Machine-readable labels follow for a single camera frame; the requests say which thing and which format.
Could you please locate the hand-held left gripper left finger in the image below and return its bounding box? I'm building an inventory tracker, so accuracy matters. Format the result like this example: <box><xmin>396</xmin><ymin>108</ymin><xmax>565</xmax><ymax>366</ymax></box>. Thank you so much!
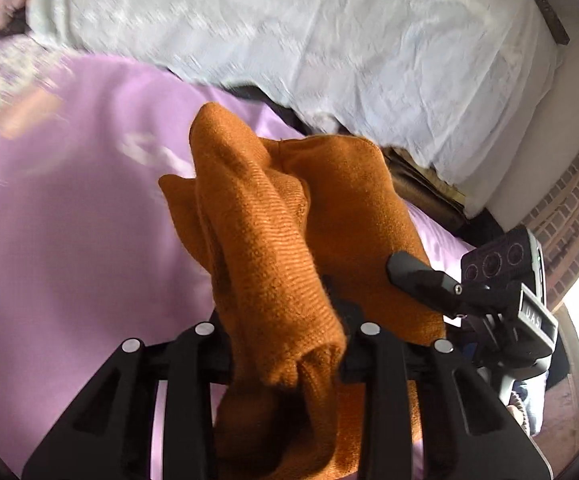
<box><xmin>22</xmin><ymin>307</ymin><xmax>235</xmax><ymax>480</ymax></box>

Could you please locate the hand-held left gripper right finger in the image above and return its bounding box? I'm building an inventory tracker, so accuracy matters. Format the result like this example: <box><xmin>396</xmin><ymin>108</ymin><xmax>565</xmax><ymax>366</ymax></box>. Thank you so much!
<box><xmin>322</xmin><ymin>275</ymin><xmax>554</xmax><ymax>480</ymax></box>

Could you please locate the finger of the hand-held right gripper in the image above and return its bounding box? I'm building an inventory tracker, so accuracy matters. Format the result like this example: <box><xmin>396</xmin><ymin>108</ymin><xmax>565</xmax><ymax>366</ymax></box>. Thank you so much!
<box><xmin>387</xmin><ymin>252</ymin><xmax>491</xmax><ymax>319</ymax></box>

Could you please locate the orange knit garment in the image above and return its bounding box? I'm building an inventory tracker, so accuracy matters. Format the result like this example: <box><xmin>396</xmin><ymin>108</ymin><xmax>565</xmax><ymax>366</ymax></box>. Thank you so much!
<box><xmin>158</xmin><ymin>102</ymin><xmax>446</xmax><ymax>480</ymax></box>

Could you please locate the person's right hand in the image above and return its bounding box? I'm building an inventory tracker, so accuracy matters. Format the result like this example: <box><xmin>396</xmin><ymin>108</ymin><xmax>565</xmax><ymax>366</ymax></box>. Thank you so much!
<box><xmin>508</xmin><ymin>404</ymin><xmax>531</xmax><ymax>433</ymax></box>

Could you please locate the purple printed blanket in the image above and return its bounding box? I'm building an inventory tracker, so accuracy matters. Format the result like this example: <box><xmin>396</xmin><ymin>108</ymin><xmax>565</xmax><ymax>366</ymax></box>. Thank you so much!
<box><xmin>0</xmin><ymin>52</ymin><xmax>476</xmax><ymax>480</ymax></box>

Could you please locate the white bed sheet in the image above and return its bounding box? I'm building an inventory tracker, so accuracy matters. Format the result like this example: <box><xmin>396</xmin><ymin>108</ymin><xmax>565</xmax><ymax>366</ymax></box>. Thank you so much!
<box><xmin>24</xmin><ymin>0</ymin><xmax>566</xmax><ymax>217</ymax></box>

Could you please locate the dark wooden strip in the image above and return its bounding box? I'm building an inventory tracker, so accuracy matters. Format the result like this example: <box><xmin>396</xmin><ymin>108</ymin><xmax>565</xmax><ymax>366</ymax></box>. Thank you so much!
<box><xmin>528</xmin><ymin>0</ymin><xmax>571</xmax><ymax>47</ymax></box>

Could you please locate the floral print cloth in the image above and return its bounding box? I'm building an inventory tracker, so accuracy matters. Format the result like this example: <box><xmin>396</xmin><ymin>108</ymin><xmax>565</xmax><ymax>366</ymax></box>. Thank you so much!
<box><xmin>0</xmin><ymin>35</ymin><xmax>72</xmax><ymax>123</ymax></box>

